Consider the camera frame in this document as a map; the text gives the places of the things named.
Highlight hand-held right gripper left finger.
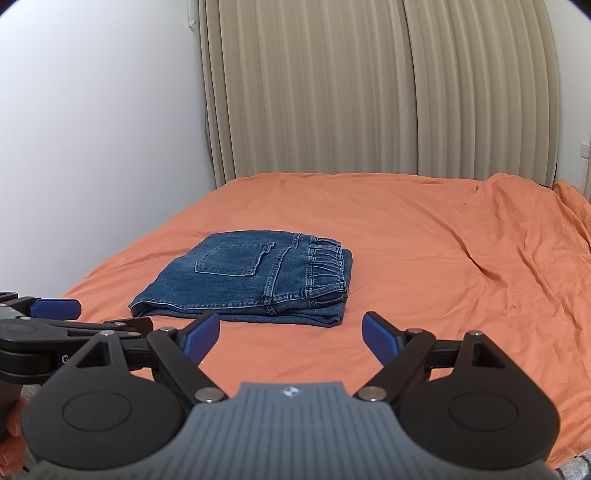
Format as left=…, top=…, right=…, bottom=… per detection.
left=73, top=312, right=228, bottom=404

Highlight person's left hand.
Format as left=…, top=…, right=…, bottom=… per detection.
left=0, top=398, right=25, bottom=476

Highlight grey striped cloth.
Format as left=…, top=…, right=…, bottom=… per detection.
left=551, top=455, right=591, bottom=480

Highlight blue denim pants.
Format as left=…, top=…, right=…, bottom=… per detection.
left=128, top=231, right=354, bottom=328

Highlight beige pleated curtain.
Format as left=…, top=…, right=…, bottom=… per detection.
left=198, top=0, right=419, bottom=190
left=403, top=0, right=563, bottom=186

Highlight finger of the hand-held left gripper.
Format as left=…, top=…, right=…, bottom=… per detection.
left=60, top=317, right=154, bottom=341
left=0, top=292, right=82, bottom=320

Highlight orange bed sheet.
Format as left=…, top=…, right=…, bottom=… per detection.
left=61, top=172, right=591, bottom=469

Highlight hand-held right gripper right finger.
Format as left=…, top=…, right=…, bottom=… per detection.
left=352, top=312, right=509, bottom=404

